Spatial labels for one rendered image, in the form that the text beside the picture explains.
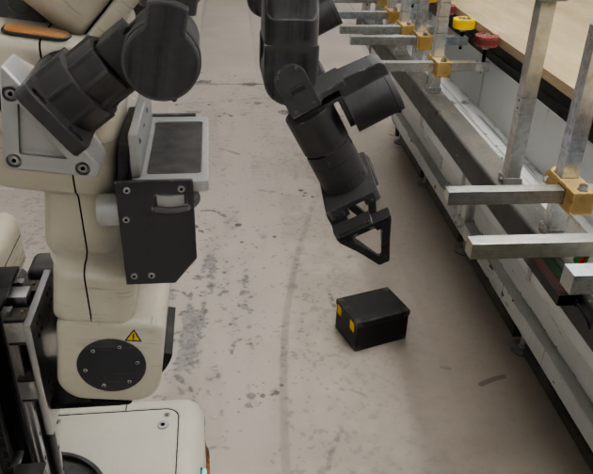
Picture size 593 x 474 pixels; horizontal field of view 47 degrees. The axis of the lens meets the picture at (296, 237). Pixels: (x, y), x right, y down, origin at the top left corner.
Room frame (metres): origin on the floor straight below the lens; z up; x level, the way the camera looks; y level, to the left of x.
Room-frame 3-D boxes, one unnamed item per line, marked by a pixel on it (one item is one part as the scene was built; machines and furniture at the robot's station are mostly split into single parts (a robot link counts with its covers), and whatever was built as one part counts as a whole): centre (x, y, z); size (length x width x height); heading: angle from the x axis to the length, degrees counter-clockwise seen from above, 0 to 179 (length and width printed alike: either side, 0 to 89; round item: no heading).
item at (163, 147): (0.92, 0.21, 0.99); 0.28 x 0.16 x 0.22; 7
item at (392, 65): (2.25, -0.42, 0.80); 0.43 x 0.03 x 0.04; 96
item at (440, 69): (2.28, -0.46, 0.80); 0.14 x 0.06 x 0.05; 6
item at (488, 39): (2.27, -0.61, 0.85); 0.08 x 0.08 x 0.11
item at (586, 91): (1.30, -0.56, 0.92); 0.04 x 0.04 x 0.48; 6
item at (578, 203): (1.28, -0.57, 0.82); 0.14 x 0.06 x 0.05; 6
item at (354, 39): (2.50, -0.39, 0.83); 0.43 x 0.03 x 0.04; 96
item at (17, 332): (0.96, 0.35, 0.68); 0.28 x 0.27 x 0.25; 7
